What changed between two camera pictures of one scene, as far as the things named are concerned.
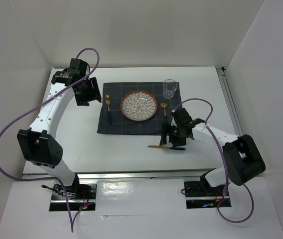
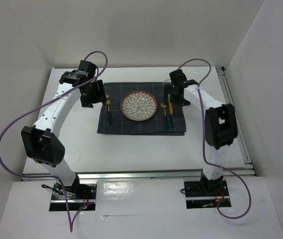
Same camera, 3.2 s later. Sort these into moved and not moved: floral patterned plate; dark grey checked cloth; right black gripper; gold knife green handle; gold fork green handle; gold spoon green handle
Moved: gold knife green handle; right black gripper
Not moved: dark grey checked cloth; floral patterned plate; gold spoon green handle; gold fork green handle
